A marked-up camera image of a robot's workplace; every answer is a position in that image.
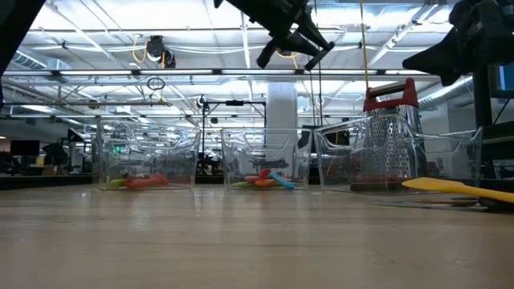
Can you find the blue silicone spatula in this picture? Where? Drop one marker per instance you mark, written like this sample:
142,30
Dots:
283,182

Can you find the yellow silicone spatula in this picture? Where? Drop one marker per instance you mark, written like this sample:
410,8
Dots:
433,185

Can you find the red silicone spatula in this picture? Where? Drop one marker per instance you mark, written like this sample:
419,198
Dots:
265,173

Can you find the red metal box grater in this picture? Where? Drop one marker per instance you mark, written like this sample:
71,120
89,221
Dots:
409,96

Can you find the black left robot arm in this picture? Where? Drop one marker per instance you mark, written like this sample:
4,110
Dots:
16,24

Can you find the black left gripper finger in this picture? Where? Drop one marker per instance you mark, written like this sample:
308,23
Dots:
299,43
311,32

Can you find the orange silicone spatula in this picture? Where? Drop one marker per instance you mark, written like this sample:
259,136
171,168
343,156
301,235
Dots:
265,183

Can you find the white pillar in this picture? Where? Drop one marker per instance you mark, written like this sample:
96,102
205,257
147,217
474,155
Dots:
281,104

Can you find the grey workstation cart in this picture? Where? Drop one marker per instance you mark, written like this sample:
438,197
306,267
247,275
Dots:
480,104

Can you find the clear plastic bin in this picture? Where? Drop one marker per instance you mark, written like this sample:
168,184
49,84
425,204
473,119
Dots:
241,160
441,160
120,160

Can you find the pink silicone spatula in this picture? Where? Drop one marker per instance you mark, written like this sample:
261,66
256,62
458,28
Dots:
251,179

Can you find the black background rig frame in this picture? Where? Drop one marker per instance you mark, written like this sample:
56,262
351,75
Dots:
235,103

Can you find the lime green silicone spoon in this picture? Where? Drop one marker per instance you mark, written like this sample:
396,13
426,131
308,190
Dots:
116,183

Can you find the computer monitor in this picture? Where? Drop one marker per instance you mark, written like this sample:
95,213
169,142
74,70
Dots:
507,78

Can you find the green silicone spatula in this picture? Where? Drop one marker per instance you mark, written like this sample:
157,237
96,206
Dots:
243,184

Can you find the black background monitor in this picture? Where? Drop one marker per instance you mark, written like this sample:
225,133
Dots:
24,147

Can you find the dark background workstation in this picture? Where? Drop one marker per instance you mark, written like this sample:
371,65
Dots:
54,152

